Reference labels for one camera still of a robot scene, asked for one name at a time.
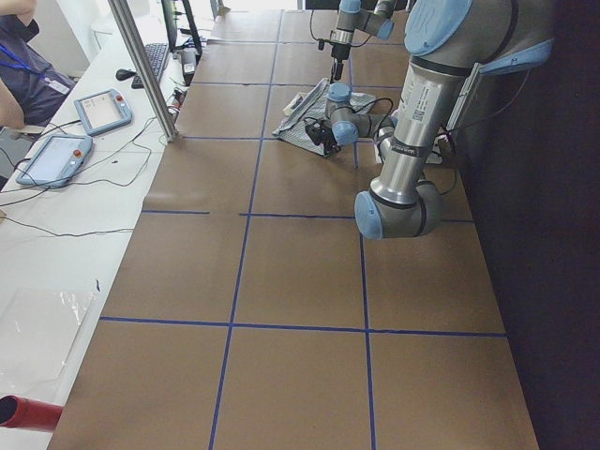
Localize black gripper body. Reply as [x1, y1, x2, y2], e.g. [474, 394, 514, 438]
[322, 135, 341, 158]
[330, 44, 351, 83]

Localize navy white striped polo shirt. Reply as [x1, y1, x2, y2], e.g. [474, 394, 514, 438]
[272, 79, 376, 157]

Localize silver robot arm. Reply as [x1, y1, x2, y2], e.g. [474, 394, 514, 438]
[324, 0, 397, 83]
[325, 0, 555, 240]

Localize black monitor stand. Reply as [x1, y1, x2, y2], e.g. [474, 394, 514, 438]
[160, 0, 203, 57]

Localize black computer keyboard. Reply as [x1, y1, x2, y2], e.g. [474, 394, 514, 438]
[144, 42, 170, 83]

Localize black computer mouse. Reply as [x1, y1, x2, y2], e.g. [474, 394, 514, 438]
[115, 68, 137, 81]

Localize far blue teach pendant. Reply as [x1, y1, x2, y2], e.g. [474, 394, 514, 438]
[74, 89, 132, 137]

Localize blue teach pendant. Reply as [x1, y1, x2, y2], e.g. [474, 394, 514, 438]
[16, 134, 93, 188]
[74, 89, 132, 137]

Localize near blue teach pendant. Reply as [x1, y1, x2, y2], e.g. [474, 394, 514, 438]
[16, 134, 93, 188]

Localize seated person dark shirt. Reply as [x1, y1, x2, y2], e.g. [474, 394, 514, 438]
[1, 1, 75, 129]

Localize clear plastic bag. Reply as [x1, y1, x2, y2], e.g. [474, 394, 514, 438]
[1, 289, 97, 401]

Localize red cylinder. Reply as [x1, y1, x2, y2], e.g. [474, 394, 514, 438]
[1, 395, 63, 432]

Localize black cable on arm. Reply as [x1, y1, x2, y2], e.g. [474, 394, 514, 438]
[351, 97, 395, 128]

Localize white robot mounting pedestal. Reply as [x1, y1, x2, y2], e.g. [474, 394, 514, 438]
[375, 107, 443, 165]

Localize aluminium frame post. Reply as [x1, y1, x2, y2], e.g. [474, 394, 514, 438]
[108, 0, 177, 143]

